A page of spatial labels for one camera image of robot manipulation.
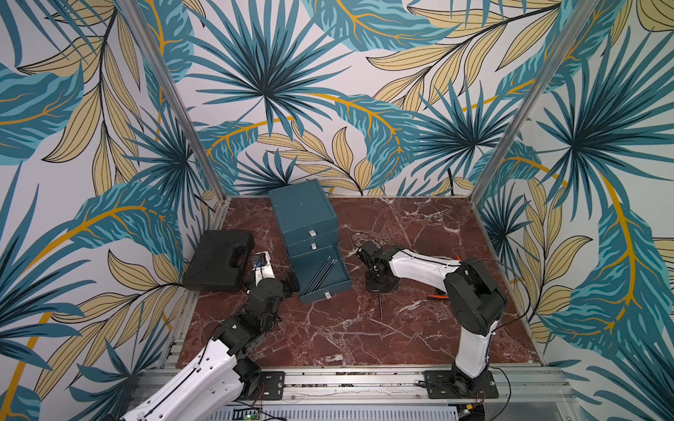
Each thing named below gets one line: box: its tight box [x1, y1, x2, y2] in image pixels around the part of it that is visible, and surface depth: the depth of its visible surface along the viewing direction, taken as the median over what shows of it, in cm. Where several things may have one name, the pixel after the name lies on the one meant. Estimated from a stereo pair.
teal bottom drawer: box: [290, 243, 352, 305], surface depth 97 cm
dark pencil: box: [312, 258, 337, 293], surface depth 97 cm
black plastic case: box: [181, 229, 255, 293], surface depth 95 cm
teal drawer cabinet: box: [267, 178, 339, 259], surface depth 90 cm
